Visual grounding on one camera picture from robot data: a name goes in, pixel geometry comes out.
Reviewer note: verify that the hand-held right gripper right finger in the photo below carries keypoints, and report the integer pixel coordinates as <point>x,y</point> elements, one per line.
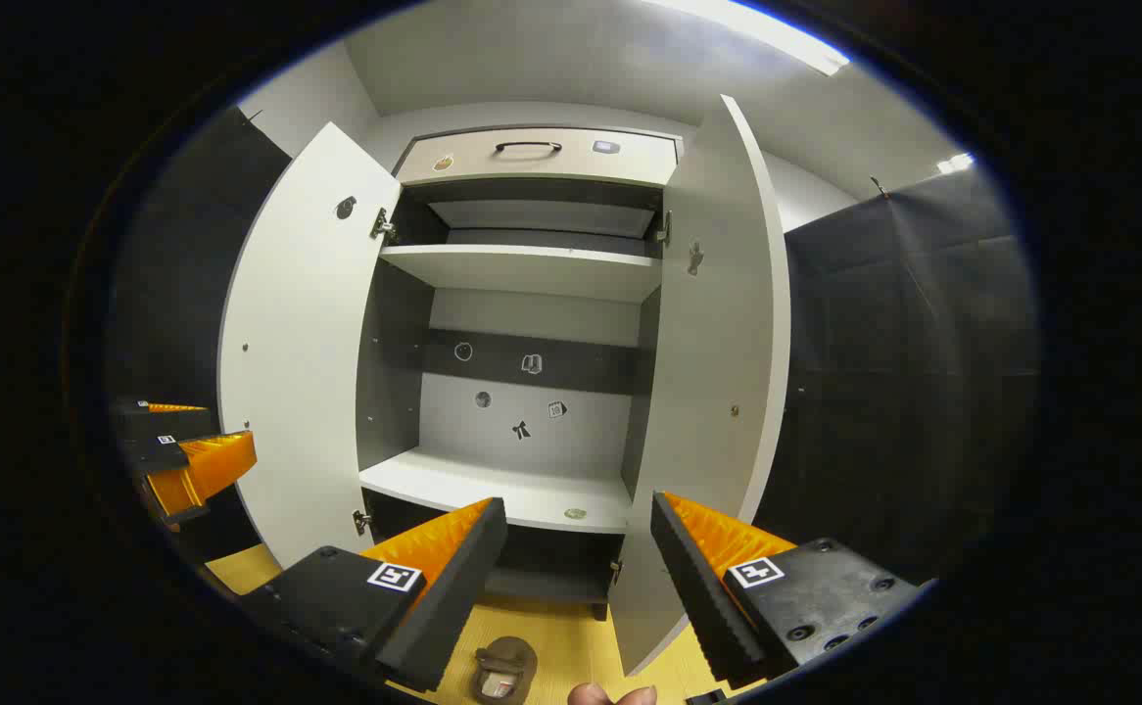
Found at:
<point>698,597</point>

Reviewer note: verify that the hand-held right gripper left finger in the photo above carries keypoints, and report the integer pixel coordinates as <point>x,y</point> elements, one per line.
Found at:
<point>453,607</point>

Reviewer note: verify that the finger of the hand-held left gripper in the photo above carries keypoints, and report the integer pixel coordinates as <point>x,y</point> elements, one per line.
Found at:
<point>199,475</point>
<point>140,418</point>

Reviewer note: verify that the brown fuzzy shoe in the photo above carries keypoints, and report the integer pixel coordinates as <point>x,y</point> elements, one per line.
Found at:
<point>504,658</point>

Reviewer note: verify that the white grey shoe cabinet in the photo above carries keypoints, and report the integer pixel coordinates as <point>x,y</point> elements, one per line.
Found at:
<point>532,490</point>

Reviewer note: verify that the white shoe cabinet door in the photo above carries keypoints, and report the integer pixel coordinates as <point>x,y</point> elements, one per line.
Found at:
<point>708,392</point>
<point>307,372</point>

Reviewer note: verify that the beige cabinet drawer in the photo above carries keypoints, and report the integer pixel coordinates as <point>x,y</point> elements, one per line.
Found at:
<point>532,168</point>

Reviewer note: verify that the black backdrop cloth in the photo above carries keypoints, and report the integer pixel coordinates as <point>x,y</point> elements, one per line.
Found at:
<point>904,372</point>
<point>179,294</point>

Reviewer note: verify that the small ceiling light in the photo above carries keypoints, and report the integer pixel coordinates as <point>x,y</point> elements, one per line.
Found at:
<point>955,163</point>

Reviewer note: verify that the long ceiling light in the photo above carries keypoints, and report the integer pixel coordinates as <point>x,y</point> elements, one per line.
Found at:
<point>777,34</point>

